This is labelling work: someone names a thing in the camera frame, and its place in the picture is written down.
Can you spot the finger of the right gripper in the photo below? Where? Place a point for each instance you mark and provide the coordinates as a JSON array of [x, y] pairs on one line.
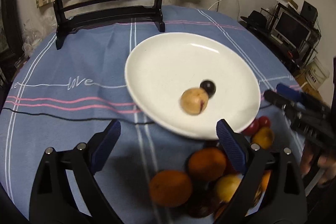
[[283, 101], [307, 100]]

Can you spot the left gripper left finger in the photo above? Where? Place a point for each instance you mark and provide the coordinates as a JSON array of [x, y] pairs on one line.
[[51, 198]]

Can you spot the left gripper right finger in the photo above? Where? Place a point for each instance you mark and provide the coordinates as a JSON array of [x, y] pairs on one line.
[[271, 190]]

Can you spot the yellow-orange round fruit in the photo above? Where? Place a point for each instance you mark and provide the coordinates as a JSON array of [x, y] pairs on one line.
[[264, 138]]

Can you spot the pale yellow round fruit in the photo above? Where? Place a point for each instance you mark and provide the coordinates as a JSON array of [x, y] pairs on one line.
[[227, 186]]

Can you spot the small dark purple plum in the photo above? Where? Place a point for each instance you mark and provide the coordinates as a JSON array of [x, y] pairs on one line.
[[209, 87]]

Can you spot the orange with green navel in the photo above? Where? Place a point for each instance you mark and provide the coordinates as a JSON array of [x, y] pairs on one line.
[[207, 164]]

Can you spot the pale yellow blushed fruit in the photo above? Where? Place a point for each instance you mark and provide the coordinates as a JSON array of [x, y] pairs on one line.
[[194, 101]]

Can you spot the mandarin orange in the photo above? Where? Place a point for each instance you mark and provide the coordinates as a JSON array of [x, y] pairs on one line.
[[170, 188]]

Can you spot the bright orange front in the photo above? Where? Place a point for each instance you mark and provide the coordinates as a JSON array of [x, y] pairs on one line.
[[262, 187]]

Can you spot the person's right hand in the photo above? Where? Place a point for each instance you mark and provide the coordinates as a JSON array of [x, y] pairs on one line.
[[326, 162]]

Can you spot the white plastic bucket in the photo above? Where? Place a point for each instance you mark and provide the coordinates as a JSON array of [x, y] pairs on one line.
[[316, 74]]

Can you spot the red cherry tomato right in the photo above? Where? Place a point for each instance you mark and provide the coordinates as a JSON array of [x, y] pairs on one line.
[[264, 121]]

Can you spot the red cherry tomato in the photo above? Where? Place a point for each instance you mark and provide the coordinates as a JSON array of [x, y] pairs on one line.
[[252, 128], [264, 121]]

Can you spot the red cherry tomato back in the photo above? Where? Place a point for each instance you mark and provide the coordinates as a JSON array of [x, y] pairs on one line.
[[252, 128]]

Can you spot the computer monitor on desk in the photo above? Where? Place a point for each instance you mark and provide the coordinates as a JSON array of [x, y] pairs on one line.
[[290, 28]]

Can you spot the large dark red plum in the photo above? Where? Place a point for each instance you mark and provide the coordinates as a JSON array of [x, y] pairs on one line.
[[201, 207]]

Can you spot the blue striped tablecloth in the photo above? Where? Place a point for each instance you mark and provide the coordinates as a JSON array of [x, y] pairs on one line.
[[62, 97]]

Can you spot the white round plate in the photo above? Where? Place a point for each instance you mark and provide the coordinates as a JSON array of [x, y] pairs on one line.
[[160, 68]]

